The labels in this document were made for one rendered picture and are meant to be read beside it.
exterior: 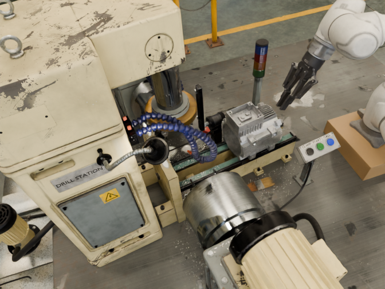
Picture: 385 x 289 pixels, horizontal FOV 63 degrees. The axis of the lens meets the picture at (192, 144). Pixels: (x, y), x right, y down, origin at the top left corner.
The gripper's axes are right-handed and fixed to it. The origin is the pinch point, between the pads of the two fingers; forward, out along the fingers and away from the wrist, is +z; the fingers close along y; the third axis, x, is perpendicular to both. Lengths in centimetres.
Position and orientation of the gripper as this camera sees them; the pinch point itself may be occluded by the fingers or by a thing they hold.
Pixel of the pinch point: (285, 100)
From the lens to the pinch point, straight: 130.2
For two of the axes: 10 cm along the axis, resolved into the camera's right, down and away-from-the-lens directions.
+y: 4.3, 6.8, -5.9
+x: 8.1, -0.1, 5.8
